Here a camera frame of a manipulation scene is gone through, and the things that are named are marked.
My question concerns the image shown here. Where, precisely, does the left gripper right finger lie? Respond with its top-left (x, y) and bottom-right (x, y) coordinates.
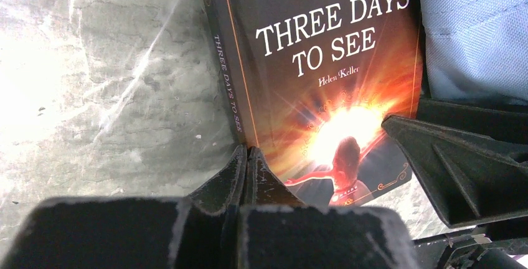
top-left (238, 147), bottom-right (420, 268)

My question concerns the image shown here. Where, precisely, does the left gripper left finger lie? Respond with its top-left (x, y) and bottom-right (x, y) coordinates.
top-left (1, 146), bottom-right (247, 268)

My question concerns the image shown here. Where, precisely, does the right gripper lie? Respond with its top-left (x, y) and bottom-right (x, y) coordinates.
top-left (382, 116), bottom-right (527, 268)

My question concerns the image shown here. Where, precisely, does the blue backpack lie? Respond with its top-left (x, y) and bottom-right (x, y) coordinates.
top-left (420, 0), bottom-right (527, 105)

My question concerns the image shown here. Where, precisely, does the dark cover book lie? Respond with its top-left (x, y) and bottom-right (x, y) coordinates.
top-left (203, 0), bottom-right (423, 205)

